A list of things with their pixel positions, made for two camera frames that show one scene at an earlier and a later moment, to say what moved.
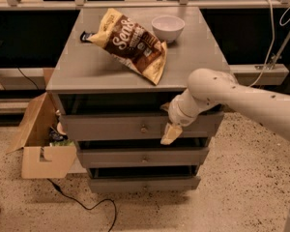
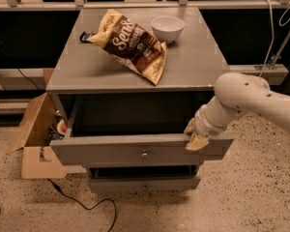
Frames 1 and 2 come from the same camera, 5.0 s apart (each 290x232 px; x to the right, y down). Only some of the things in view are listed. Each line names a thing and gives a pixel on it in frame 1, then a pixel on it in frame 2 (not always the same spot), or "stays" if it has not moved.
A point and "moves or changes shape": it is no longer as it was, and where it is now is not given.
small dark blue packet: (84, 37) stays
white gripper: (175, 113) → (203, 127)
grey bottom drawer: (142, 185) stays
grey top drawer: (138, 126) moves or changes shape
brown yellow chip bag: (131, 43) stays
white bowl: (168, 27) stays
